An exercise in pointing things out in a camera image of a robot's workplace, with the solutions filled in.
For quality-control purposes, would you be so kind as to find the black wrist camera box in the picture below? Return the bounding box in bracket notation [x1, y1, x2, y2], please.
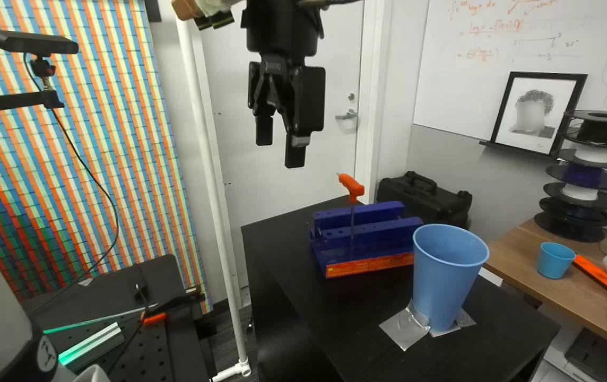
[293, 66, 326, 132]

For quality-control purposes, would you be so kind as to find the black framed picture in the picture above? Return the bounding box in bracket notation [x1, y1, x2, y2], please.
[491, 70, 586, 157]

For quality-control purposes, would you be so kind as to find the black carrying case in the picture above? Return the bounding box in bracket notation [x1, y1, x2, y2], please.
[375, 171, 473, 227]

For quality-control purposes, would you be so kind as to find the white vertical pole stand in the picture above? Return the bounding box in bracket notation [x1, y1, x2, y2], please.
[175, 21, 251, 382]

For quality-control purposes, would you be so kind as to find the large blue plastic cup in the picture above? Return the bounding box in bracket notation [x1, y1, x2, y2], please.
[412, 222, 491, 331]

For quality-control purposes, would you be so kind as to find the black side camera on arm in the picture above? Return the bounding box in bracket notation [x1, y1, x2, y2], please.
[0, 30, 79, 110]

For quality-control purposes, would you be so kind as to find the green lit metal bar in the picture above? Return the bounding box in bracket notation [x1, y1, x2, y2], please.
[44, 307, 141, 368]

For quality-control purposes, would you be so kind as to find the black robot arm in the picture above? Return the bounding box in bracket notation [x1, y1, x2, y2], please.
[239, 0, 356, 168]

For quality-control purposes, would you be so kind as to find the stack of filament spools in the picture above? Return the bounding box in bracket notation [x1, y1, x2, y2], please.
[534, 110, 607, 242]

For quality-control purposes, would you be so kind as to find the blue slotted platform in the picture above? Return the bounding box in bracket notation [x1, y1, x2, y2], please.
[310, 202, 422, 277]

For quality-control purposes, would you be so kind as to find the black hanging cable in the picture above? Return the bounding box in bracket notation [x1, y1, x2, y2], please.
[26, 55, 120, 282]

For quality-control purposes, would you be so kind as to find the wooden side table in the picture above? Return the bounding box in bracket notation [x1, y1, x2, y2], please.
[487, 218, 607, 340]

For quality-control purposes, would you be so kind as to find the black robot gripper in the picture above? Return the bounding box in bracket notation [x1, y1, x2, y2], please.
[248, 53, 310, 168]

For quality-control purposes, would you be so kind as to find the silver door handle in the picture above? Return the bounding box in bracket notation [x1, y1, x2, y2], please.
[336, 108, 358, 120]

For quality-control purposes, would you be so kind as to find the small blue cup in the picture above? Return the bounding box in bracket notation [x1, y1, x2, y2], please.
[536, 242, 576, 279]

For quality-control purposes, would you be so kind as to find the black optical breadboard table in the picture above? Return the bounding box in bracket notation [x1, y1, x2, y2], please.
[26, 254, 210, 382]

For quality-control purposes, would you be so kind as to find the orange handled pin object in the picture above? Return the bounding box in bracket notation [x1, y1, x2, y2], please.
[338, 171, 366, 259]

